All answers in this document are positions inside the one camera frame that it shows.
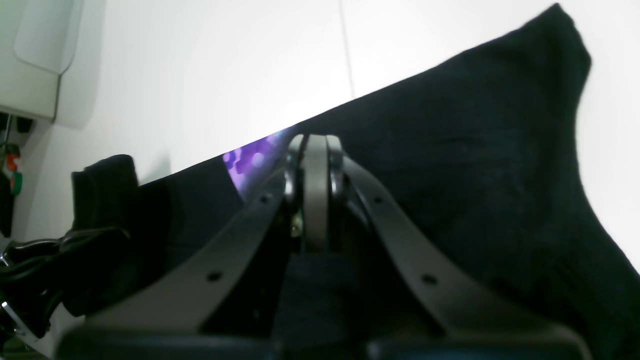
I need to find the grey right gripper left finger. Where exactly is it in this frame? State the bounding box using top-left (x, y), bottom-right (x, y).
top-left (85, 134), bottom-right (311, 335)

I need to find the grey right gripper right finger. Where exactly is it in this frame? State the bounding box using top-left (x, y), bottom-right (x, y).
top-left (315, 135), bottom-right (576, 346)

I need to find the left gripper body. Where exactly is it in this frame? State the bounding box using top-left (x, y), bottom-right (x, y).
top-left (0, 227), bottom-right (131, 340)

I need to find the black T-shirt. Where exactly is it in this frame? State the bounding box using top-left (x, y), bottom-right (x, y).
top-left (58, 4), bottom-right (639, 360)

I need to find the white right cabinet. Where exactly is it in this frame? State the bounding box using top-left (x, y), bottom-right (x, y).
top-left (0, 0), bottom-right (106, 130)

